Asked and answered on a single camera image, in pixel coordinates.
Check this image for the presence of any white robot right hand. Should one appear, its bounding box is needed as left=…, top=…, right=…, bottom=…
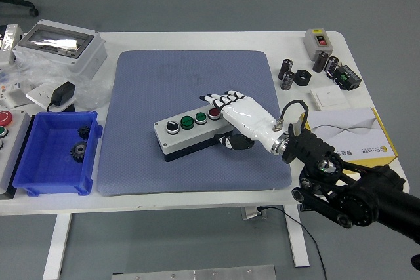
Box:
left=199, top=89, right=284, bottom=156

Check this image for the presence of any grey four-button control box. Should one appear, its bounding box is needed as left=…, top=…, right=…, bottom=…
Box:
left=153, top=106, right=236, bottom=163

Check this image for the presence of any grey emergency-stop button box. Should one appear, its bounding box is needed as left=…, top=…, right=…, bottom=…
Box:
left=0, top=109, right=33, bottom=199

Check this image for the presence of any black cylindrical capacitor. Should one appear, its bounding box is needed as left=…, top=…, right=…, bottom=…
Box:
left=280, top=70, right=295, bottom=91
left=312, top=50, right=330, bottom=73
left=324, top=56, right=340, bottom=77
left=278, top=58, right=294, bottom=81

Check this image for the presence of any black hex nut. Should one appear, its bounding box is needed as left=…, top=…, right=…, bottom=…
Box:
left=293, top=69, right=312, bottom=86

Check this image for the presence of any grey-blue table mat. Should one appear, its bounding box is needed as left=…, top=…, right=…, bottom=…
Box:
left=97, top=49, right=293, bottom=197

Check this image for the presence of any yellow and white cardboard box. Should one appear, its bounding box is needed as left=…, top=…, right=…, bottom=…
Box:
left=299, top=107, right=399, bottom=164

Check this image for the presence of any black module with green terminal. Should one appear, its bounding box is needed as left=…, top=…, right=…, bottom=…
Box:
left=333, top=64, right=362, bottom=91

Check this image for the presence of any white table leg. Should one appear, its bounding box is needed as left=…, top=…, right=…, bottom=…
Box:
left=42, top=213, right=72, bottom=280
left=284, top=206, right=310, bottom=268

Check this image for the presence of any clear plastic bag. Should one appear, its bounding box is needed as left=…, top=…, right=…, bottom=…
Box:
left=0, top=53, right=112, bottom=110

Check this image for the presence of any silver metal plate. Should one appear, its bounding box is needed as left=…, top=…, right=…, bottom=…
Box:
left=111, top=264, right=277, bottom=280

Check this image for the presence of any large black gear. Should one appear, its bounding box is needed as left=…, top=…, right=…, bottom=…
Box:
left=70, top=141, right=89, bottom=163

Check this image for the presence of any black power adapter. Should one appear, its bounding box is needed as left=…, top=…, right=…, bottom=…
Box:
left=47, top=81, right=77, bottom=113

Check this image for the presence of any blue plastic bin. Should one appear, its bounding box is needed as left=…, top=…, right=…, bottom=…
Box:
left=12, top=111, right=104, bottom=197

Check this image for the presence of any white socket plate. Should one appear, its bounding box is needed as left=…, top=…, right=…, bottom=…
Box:
left=25, top=83, right=76, bottom=113

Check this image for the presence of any small white printed box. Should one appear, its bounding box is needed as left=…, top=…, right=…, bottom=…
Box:
left=0, top=79, right=29, bottom=110

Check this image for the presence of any white electrical device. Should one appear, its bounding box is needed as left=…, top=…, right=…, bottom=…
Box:
left=0, top=24, right=24, bottom=68

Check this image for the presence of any white wall switch plate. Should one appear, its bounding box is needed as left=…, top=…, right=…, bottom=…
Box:
left=310, top=85, right=348, bottom=110

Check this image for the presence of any grey two-button switch box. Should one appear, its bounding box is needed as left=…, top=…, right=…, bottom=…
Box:
left=303, top=28, right=329, bottom=62

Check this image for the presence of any grey under-table bracket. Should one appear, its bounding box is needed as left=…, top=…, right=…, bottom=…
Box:
left=241, top=206, right=268, bottom=220

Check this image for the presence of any thin black floor cable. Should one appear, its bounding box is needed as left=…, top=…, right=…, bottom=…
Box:
left=259, top=207, right=328, bottom=280

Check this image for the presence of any grey enclosure with clear lid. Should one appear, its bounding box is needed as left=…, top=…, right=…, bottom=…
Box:
left=12, top=19, right=108, bottom=80

